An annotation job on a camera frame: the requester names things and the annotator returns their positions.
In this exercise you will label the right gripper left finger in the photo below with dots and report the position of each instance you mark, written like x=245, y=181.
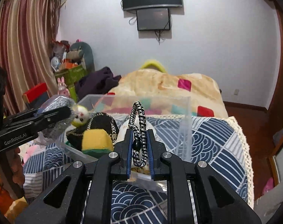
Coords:
x=83, y=192

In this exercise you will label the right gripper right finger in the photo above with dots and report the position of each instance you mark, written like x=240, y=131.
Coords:
x=196, y=193

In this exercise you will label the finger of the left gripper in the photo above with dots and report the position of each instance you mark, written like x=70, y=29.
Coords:
x=36, y=114
x=17, y=135

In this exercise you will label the clear bag of dark items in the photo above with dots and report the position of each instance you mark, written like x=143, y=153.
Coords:
x=56, y=101

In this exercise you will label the yellow white plush toy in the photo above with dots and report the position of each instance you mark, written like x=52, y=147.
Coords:
x=81, y=115

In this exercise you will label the black bag with gold chain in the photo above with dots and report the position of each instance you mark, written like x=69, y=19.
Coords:
x=97, y=121

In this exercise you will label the yellow green sponge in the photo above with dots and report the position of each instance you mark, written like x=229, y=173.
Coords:
x=96, y=143

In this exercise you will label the white cloth pouch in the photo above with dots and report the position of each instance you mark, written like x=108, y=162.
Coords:
x=132, y=130

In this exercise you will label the person's hand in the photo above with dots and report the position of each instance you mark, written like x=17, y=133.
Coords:
x=17, y=168

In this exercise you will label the pink plush toy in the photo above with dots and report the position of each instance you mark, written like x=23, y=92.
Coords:
x=27, y=151

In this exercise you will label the red box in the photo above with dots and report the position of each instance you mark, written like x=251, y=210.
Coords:
x=35, y=92

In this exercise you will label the pink rabbit figure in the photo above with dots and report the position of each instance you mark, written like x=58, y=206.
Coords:
x=62, y=87

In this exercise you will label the green bottle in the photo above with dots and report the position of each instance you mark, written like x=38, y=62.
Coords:
x=72, y=91

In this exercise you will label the green storage box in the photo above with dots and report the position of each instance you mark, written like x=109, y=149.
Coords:
x=72, y=75

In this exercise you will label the blue white patterned cloth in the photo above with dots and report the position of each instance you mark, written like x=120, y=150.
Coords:
x=220, y=143

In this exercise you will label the striped brown curtain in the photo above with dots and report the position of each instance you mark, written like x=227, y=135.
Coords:
x=28, y=30

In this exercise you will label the clear plastic storage bin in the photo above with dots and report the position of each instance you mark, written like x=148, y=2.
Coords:
x=169, y=118

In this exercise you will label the dark purple clothing pile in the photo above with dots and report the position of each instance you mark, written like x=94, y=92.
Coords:
x=97, y=83

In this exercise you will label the grey green plush toy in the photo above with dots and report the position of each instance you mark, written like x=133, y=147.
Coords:
x=82, y=54

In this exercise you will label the beige plush patchwork blanket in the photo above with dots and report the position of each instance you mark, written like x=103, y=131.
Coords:
x=162, y=93

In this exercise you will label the yellow-green plush pillow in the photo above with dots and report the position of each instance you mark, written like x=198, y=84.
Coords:
x=153, y=64

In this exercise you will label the small black wall monitor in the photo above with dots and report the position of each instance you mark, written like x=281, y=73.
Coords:
x=153, y=19

